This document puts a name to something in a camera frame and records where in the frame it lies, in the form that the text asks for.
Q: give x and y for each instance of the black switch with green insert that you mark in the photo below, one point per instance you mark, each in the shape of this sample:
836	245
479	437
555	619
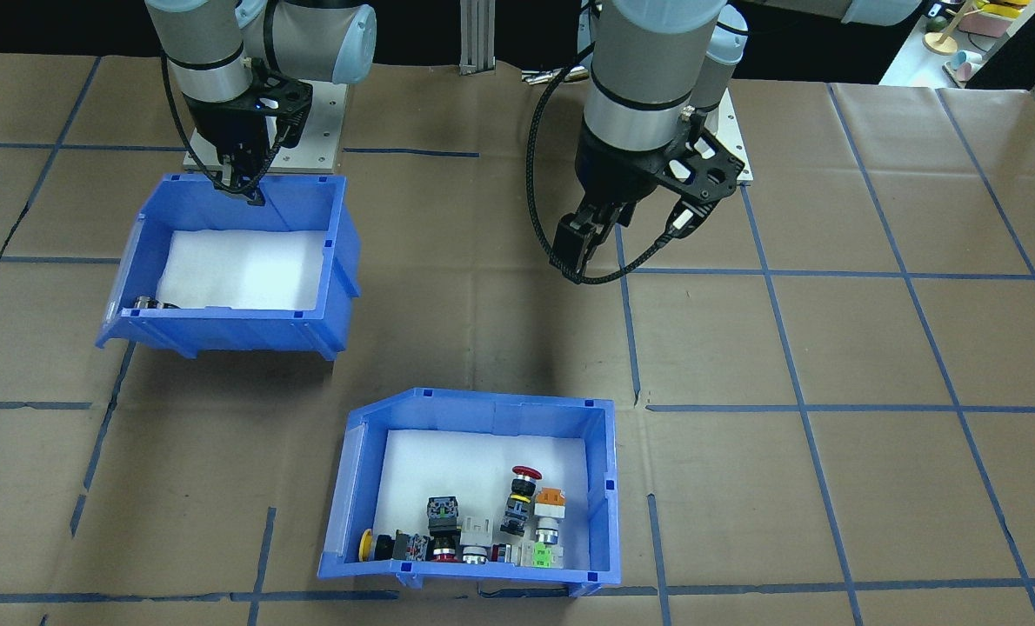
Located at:
442	511

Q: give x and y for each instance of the blue bin of black parts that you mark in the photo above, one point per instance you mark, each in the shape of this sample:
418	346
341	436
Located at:
222	336

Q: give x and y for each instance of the grey contact block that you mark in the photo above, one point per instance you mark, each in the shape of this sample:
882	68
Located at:
411	547

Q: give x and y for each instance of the yellow push button black body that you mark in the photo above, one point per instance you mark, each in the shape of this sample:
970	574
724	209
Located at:
374	546

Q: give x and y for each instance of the red mushroom button black body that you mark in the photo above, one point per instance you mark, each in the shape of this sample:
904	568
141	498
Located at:
444	548

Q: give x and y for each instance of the aluminium frame post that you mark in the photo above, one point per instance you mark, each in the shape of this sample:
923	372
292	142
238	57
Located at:
478	35

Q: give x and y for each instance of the light blue cup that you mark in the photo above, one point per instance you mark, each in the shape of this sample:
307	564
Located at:
965	64

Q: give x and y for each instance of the blue bin of push buttons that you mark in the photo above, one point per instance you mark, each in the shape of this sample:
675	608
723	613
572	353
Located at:
606	522

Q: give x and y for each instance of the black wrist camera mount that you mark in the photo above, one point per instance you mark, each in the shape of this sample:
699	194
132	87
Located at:
709	174
291	100

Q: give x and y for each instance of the white side table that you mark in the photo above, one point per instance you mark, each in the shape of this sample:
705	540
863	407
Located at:
913	71

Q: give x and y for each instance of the orange and white switch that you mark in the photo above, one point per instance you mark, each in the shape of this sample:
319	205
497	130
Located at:
548	509

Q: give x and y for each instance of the wooden stand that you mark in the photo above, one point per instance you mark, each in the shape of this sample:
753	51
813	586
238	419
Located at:
944	35

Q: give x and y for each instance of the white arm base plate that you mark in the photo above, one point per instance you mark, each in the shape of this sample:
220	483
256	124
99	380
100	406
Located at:
322	130
733	130

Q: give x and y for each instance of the green and white switch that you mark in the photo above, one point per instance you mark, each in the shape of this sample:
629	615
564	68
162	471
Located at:
542	555

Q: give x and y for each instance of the white foam liner sheet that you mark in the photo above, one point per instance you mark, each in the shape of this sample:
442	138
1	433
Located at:
448	461
239	269

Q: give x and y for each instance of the pink and yellow toy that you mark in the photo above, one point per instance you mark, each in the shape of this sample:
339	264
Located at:
996	17

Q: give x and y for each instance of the silver metal connector tool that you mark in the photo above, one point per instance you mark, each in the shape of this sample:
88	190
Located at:
557	76

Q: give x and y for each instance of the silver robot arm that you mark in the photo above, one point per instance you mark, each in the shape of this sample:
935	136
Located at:
196	43
648	61

